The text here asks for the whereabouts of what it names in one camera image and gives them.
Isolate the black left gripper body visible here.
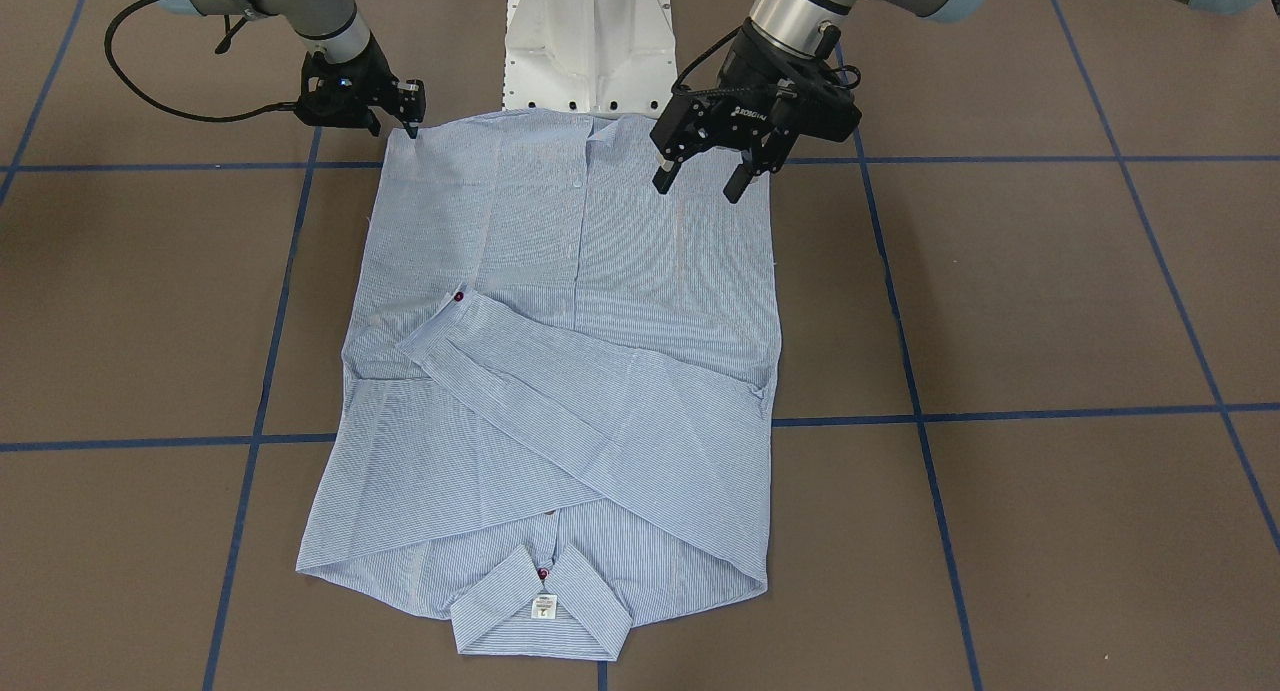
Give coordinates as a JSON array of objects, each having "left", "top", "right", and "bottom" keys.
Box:
[{"left": 650, "top": 20, "right": 861, "bottom": 164}]

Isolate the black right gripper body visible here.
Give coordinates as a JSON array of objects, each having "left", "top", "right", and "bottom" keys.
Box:
[{"left": 294, "top": 38, "right": 401, "bottom": 136}]

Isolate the black braided cable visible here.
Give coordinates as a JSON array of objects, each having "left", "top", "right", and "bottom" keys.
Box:
[{"left": 104, "top": 0, "right": 321, "bottom": 124}]

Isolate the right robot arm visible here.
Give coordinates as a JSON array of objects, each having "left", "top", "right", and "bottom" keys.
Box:
[{"left": 104, "top": 0, "right": 426, "bottom": 138}]

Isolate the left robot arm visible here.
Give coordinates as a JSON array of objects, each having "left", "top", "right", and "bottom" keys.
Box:
[{"left": 844, "top": 0, "right": 1277, "bottom": 220}]

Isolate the light blue striped shirt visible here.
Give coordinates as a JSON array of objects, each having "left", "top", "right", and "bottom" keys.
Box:
[{"left": 296, "top": 109, "right": 782, "bottom": 662}]

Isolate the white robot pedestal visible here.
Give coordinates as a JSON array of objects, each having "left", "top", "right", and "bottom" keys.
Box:
[{"left": 500, "top": 0, "right": 677, "bottom": 120}]

